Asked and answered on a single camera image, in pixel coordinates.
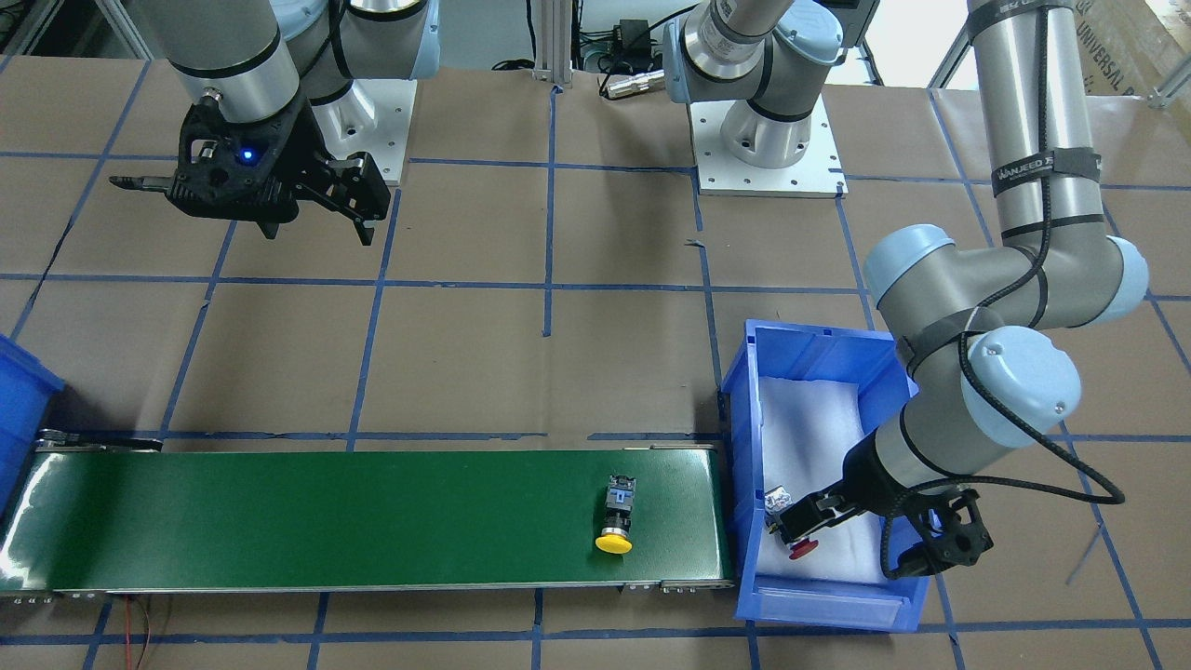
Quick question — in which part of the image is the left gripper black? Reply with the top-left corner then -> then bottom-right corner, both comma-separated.
777,437 -> 994,580

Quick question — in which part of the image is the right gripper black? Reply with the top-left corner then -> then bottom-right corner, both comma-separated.
166,93 -> 391,246

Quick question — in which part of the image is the red mushroom push button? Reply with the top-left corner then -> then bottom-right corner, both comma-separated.
763,486 -> 823,561

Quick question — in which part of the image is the yellow mushroom push button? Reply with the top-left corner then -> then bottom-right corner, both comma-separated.
596,475 -> 636,556

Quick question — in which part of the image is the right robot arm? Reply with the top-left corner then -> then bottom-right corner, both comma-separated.
111,1 -> 441,246

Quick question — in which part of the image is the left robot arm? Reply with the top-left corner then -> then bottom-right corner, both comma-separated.
767,1 -> 1149,580

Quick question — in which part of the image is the white foam pad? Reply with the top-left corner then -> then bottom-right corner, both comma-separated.
756,377 -> 884,586

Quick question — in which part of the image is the blue source bin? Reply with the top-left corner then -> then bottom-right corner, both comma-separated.
723,319 -> 929,632

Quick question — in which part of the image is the blue destination bin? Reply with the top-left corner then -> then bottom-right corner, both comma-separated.
1,336 -> 66,512

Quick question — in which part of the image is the black power adapter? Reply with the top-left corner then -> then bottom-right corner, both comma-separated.
612,19 -> 651,60

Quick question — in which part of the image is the green conveyor belt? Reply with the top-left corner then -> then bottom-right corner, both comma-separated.
4,447 -> 732,596

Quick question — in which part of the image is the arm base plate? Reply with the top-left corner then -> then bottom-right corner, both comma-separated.
688,98 -> 850,198
312,79 -> 420,187

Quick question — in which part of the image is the aluminium frame post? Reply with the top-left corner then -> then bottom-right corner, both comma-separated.
530,1 -> 576,90

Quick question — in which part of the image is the red wire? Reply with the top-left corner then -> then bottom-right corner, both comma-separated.
123,596 -> 154,670

